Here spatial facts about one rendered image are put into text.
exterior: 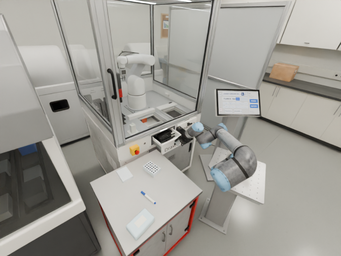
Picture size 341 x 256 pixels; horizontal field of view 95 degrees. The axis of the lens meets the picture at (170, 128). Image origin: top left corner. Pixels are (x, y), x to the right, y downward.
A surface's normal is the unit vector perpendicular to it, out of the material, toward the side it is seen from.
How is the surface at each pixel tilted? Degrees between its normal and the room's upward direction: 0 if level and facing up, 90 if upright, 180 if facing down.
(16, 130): 90
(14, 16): 90
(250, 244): 0
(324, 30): 90
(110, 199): 0
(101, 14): 90
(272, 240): 0
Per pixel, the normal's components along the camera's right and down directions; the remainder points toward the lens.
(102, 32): 0.65, 0.45
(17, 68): 0.62, 0.13
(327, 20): -0.75, 0.33
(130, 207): 0.05, -0.83
